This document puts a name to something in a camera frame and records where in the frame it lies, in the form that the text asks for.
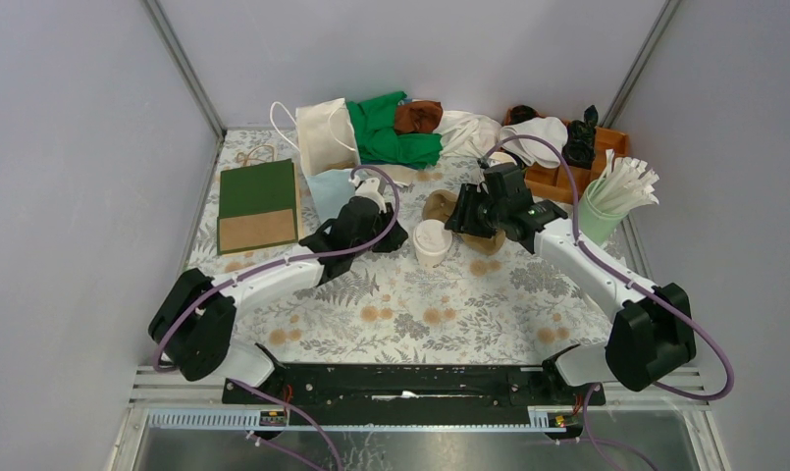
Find wooden compartment tray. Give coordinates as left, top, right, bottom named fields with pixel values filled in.
left=503, top=105, right=629, bottom=203

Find green straw holder cup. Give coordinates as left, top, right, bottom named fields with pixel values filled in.
left=575, top=181, right=626, bottom=245

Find green cloth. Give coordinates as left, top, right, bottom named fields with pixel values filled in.
left=346, top=91, right=443, bottom=170

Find light blue paper bag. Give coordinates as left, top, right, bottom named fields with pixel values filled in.
left=270, top=98, right=360, bottom=223

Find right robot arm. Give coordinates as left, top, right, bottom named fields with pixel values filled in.
left=445, top=163, right=696, bottom=404

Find stack of paper cups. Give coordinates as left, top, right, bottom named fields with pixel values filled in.
left=487, top=151, right=517, bottom=167

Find white paper coffee cup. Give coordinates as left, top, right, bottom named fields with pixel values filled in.
left=414, top=237, right=451, bottom=269

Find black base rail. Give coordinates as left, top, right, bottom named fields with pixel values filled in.
left=214, top=346, right=606, bottom=429

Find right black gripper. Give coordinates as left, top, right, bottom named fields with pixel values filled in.
left=443, top=183, right=506, bottom=239

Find white wrapped straws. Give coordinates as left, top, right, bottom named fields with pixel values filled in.
left=586, top=149, right=659, bottom=215

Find black plastic bags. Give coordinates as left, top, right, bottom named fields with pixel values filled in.
left=562, top=105, right=599, bottom=170

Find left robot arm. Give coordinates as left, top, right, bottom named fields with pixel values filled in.
left=148, top=168, right=407, bottom=403

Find brown cloth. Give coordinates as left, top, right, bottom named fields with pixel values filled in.
left=394, top=100, right=444, bottom=134

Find white plastic cup lid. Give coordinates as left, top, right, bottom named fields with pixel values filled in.
left=413, top=219, right=452, bottom=253

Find white cloth on tray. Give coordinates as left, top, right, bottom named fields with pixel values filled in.
left=499, top=117, right=568, bottom=169

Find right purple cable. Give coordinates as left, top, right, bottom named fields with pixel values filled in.
left=477, top=133, right=736, bottom=469

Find green paper bag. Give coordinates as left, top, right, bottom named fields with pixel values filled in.
left=217, top=159, right=301, bottom=254

